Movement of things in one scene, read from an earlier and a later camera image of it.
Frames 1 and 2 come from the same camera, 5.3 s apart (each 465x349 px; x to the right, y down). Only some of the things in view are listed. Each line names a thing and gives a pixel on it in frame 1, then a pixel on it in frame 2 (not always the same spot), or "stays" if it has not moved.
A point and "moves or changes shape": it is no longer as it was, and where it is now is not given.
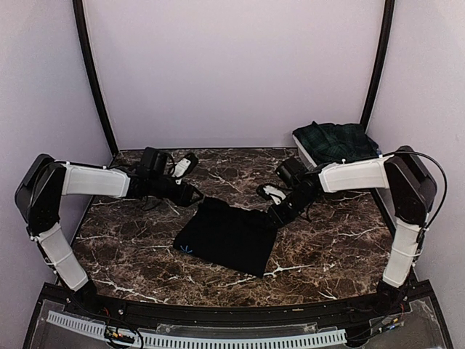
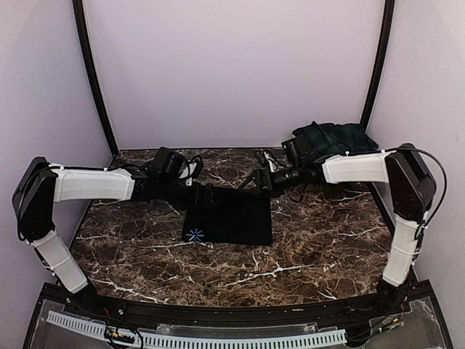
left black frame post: [79, 13] stays
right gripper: [280, 218] -> [260, 174]
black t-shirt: [235, 237] moves or changes shape
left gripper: [183, 198] -> [205, 203]
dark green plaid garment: [330, 142] stays
